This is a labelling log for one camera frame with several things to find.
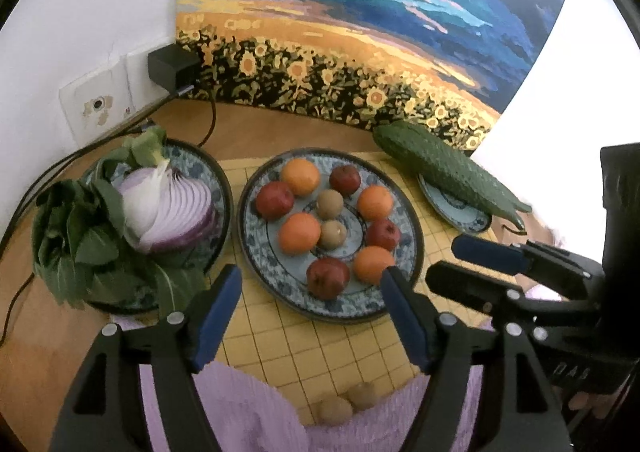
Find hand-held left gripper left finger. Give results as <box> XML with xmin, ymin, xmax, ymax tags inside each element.
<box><xmin>47</xmin><ymin>263</ymin><xmax>244</xmax><ymax>452</ymax></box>

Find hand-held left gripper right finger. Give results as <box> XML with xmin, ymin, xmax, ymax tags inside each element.
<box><xmin>381</xmin><ymin>266</ymin><xmax>573</xmax><ymax>452</ymax></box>

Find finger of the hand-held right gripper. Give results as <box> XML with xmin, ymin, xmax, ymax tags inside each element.
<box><xmin>451</xmin><ymin>233</ymin><xmax>606</xmax><ymax>300</ymax></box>
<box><xmin>425</xmin><ymin>261</ymin><xmax>601</xmax><ymax>319</ymax></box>

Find large blue floral plate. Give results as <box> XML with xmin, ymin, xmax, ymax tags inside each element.
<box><xmin>237</xmin><ymin>148</ymin><xmax>426</xmax><ymax>324</ymax></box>

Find orange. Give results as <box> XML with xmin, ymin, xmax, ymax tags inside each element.
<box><xmin>353</xmin><ymin>245</ymin><xmax>396</xmax><ymax>285</ymax></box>
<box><xmin>356</xmin><ymin>185</ymin><xmax>396</xmax><ymax>222</ymax></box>
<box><xmin>278</xmin><ymin>212</ymin><xmax>322</xmax><ymax>255</ymax></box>
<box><xmin>280</xmin><ymin>158</ymin><xmax>321</xmax><ymax>198</ymax></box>

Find person's right hand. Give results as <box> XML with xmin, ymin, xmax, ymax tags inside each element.
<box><xmin>565</xmin><ymin>384</ymin><xmax>633</xmax><ymax>433</ymax></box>

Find small blue floral plate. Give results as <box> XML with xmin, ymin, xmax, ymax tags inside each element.
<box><xmin>417</xmin><ymin>174</ymin><xmax>493</xmax><ymax>235</ymax></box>

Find brown kiwi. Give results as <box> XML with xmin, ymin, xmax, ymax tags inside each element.
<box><xmin>347</xmin><ymin>381</ymin><xmax>379</xmax><ymax>409</ymax></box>
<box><xmin>316</xmin><ymin>189</ymin><xmax>345</xmax><ymax>220</ymax></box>
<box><xmin>319</xmin><ymin>219</ymin><xmax>348</xmax><ymax>250</ymax></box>
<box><xmin>318</xmin><ymin>394</ymin><xmax>354</xmax><ymax>425</ymax></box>

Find yellow checked mat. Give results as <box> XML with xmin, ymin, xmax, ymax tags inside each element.
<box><xmin>112</xmin><ymin>152</ymin><xmax>521</xmax><ymax>425</ymax></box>

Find red apple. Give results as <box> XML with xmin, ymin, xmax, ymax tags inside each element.
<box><xmin>306</xmin><ymin>257</ymin><xmax>351</xmax><ymax>300</ymax></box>
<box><xmin>256</xmin><ymin>181</ymin><xmax>296</xmax><ymax>221</ymax></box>
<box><xmin>329</xmin><ymin>164</ymin><xmax>362</xmax><ymax>196</ymax></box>
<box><xmin>366</xmin><ymin>218</ymin><xmax>402</xmax><ymax>253</ymax></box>

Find purple cloth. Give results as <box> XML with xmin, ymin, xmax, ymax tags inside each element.
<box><xmin>112</xmin><ymin>317</ymin><xmax>501</xmax><ymax>452</ymax></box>

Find halved red onion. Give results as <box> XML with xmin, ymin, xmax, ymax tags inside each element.
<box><xmin>116</xmin><ymin>159</ymin><xmax>217</xmax><ymax>254</ymax></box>

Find blue floral plate with greens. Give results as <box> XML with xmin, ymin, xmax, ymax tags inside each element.
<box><xmin>82</xmin><ymin>138</ymin><xmax>235</xmax><ymax>315</ymax></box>

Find green bok choy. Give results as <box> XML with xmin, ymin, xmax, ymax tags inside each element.
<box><xmin>31</xmin><ymin>126</ymin><xmax>208</xmax><ymax>320</ymax></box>

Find black power adapter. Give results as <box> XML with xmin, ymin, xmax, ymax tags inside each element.
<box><xmin>147</xmin><ymin>43</ymin><xmax>201</xmax><ymax>92</ymax></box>

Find sunflower field painting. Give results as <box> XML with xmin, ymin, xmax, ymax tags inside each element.
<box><xmin>176</xmin><ymin>0</ymin><xmax>566</xmax><ymax>153</ymax></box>

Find black cable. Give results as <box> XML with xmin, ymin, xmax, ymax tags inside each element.
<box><xmin>197</xmin><ymin>92</ymin><xmax>218</xmax><ymax>148</ymax></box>

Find grey angled plug cable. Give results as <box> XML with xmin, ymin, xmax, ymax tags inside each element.
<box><xmin>0</xmin><ymin>119</ymin><xmax>156</xmax><ymax>348</ymax></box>

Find white wall socket plate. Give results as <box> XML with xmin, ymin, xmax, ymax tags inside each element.
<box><xmin>59</xmin><ymin>49</ymin><xmax>166</xmax><ymax>145</ymax></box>

